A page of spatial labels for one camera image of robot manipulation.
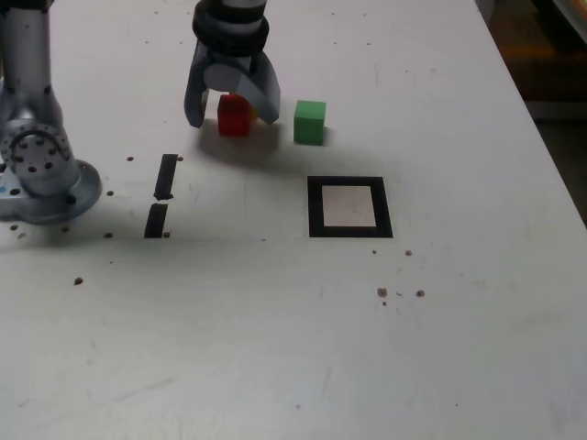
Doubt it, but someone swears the green cube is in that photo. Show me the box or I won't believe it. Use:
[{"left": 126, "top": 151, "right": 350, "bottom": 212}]
[{"left": 293, "top": 100, "right": 327, "bottom": 146}]

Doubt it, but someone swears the black tape square outline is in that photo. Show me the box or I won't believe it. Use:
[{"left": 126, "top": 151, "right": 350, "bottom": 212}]
[{"left": 306, "top": 175, "right": 394, "bottom": 239}]

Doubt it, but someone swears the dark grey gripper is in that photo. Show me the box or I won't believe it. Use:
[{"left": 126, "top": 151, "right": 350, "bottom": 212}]
[{"left": 183, "top": 40, "right": 282, "bottom": 129}]

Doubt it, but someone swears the black tape strip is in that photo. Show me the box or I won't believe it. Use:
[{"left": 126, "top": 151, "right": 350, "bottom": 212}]
[{"left": 143, "top": 153, "right": 179, "bottom": 239}]

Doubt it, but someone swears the red cube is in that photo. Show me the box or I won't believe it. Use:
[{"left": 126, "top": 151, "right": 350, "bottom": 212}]
[{"left": 217, "top": 93, "right": 252, "bottom": 138}]

